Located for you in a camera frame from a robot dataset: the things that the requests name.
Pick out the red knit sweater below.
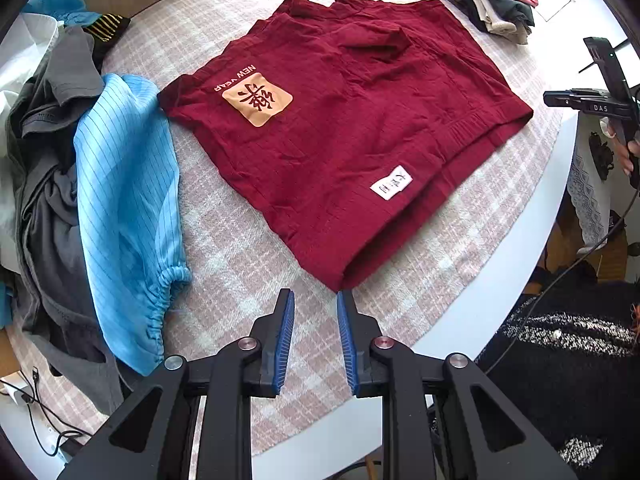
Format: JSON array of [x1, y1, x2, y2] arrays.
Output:
[[160, 0, 533, 291]]

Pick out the black patterned sleeve forearm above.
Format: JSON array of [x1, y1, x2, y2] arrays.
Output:
[[476, 282, 639, 479]]

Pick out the person right hand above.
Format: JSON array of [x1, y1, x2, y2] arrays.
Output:
[[600, 117, 639, 177]]

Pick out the beige folded garment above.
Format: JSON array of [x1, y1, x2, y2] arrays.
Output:
[[472, 0, 529, 44]]

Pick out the pink plaid table cloth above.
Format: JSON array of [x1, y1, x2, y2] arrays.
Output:
[[4, 0, 566, 456]]

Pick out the white power strip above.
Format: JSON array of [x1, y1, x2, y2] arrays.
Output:
[[1, 370, 68, 465]]

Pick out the dark grey garment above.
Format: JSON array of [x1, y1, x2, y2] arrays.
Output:
[[6, 26, 124, 415]]

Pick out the black garment yellow stripes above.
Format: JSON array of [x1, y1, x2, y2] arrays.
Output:
[[82, 13, 131, 73]]

